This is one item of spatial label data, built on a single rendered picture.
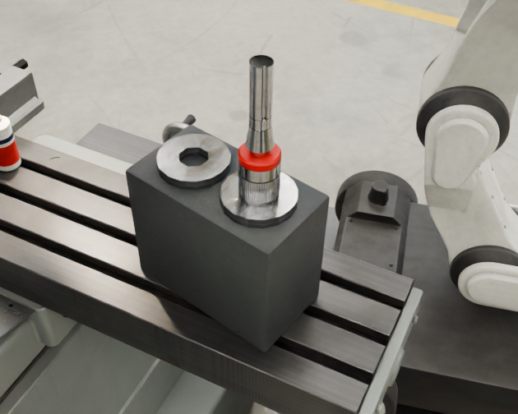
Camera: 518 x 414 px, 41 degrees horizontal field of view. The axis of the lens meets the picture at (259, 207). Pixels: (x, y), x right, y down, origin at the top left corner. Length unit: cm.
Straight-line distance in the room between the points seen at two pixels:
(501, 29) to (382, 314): 44
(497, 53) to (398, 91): 194
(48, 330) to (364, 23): 265
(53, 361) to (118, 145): 52
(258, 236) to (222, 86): 225
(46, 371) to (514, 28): 88
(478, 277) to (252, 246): 67
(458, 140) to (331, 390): 46
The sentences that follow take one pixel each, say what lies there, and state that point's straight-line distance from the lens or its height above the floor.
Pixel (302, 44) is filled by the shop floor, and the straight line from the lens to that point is 327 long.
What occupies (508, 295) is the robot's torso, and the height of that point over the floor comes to 68.
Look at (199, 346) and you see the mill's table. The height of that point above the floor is 94.
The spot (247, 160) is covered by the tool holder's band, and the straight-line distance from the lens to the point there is 74.
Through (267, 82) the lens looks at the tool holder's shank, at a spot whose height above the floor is 130.
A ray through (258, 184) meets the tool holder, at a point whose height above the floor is 118.
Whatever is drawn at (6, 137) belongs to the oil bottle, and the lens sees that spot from 114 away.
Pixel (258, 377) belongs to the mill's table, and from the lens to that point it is 89.
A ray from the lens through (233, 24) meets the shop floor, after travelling 342.
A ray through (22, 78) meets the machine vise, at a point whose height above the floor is 101.
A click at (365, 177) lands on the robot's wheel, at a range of 166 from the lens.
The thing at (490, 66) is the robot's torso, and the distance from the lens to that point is 110.
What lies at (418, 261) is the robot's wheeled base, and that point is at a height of 57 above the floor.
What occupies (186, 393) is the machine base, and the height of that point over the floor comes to 20.
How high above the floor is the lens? 168
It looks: 44 degrees down
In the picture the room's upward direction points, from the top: 1 degrees clockwise
